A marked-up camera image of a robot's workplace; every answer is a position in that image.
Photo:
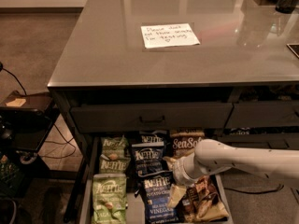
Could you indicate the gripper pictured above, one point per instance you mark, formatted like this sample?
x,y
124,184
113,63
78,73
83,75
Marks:
x,y
179,174

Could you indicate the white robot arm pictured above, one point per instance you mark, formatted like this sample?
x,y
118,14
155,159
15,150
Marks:
x,y
212,157

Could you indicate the front blue Kettle chip bag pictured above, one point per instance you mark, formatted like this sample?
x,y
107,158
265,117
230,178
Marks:
x,y
155,195

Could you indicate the blue kettle chip bag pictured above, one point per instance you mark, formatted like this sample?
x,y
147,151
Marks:
x,y
153,137
155,195
148,157

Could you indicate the front brown Sea Salt bag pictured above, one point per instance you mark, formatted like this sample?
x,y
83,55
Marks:
x,y
201,203

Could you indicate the brown sea salt bag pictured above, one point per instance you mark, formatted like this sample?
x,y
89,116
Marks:
x,y
201,203
180,146

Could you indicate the middle blue Kettle chip bag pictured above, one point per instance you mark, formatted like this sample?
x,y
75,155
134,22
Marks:
x,y
148,157

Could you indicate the middle brown Sea Salt bag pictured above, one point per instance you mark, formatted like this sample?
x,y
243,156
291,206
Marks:
x,y
180,146

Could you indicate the rear blue Kettle chip bag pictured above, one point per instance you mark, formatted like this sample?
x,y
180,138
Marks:
x,y
153,137

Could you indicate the rear brown snack bag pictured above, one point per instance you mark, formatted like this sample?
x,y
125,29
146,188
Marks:
x,y
187,132

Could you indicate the middle green Kettle chip bag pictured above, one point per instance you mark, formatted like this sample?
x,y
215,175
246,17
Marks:
x,y
118,166

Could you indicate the green kettle chip bag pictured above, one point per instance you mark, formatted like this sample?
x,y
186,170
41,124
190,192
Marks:
x,y
114,147
109,199
118,166

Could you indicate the front green Kettle chip bag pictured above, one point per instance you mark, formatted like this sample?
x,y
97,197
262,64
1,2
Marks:
x,y
109,199

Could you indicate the closed top left drawer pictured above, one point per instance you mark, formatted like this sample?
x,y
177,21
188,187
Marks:
x,y
164,116

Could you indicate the rear green Kettle chip bag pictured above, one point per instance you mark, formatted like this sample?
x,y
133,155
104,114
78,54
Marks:
x,y
114,147

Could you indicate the middle right drawer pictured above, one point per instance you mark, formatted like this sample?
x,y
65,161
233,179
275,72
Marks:
x,y
274,141

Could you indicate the open middle drawer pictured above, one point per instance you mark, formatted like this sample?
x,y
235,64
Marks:
x,y
135,212

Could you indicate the top right drawer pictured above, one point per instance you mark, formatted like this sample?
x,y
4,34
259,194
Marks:
x,y
264,114

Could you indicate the dark metal drawer cabinet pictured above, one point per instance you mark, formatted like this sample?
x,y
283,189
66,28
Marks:
x,y
244,55

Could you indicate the white handwritten paper note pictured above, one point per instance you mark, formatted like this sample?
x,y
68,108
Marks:
x,y
168,35

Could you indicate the black side stand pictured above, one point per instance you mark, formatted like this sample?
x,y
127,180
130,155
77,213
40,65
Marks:
x,y
26,121

